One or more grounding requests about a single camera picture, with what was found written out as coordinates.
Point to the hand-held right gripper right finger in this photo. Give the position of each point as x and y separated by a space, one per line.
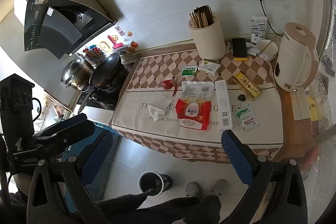
236 158

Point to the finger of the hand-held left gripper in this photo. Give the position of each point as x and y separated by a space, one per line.
74 119
78 133

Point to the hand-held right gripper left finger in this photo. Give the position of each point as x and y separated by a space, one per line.
97 153

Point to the white trash bin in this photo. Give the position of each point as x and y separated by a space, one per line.
151 183

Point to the white green medicine box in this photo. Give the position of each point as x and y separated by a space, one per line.
208 67

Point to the blue base cabinet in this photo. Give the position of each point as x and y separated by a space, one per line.
98 126

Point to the grey fluffy slipper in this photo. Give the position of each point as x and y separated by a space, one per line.
219 186
193 189

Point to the black glass cooktop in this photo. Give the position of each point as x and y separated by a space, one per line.
105 100

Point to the green white sachet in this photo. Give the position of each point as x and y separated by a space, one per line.
246 119

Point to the steel pot with lid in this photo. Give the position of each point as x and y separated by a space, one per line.
76 71

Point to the long white box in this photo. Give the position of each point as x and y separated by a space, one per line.
223 106

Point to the black wok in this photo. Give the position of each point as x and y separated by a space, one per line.
105 69

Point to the checkered tablecloth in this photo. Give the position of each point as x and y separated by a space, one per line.
136 108

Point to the small green scrap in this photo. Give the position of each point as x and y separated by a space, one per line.
241 97

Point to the red white plastic bag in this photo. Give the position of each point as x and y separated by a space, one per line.
194 108

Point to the long yellow box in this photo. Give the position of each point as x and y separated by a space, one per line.
246 85

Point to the white crumpled tissue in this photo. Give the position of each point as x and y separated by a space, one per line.
158 107

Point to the printed paper sheet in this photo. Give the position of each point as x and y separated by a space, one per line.
299 107

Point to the person's dark trousers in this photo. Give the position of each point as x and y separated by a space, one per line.
170 211

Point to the red chili pepper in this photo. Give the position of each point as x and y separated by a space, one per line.
175 90

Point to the black range hood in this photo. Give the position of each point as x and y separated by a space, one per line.
52 24

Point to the red crumpled wrapper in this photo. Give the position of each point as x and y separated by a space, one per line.
167 84

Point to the white lace cloth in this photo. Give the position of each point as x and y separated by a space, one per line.
325 103

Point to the white paper card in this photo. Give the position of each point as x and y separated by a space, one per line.
251 48

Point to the black smartphone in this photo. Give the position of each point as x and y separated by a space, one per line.
239 47

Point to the white bowl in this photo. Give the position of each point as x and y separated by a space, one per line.
267 50

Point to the cream electric kettle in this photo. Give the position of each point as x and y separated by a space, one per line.
294 56

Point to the cream chopstick holder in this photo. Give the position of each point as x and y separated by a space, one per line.
207 40

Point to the white printed packet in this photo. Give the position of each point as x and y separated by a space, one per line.
258 28

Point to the bunch of chopsticks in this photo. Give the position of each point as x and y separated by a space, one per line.
200 18

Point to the colourful wall stickers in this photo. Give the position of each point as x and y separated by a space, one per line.
115 43

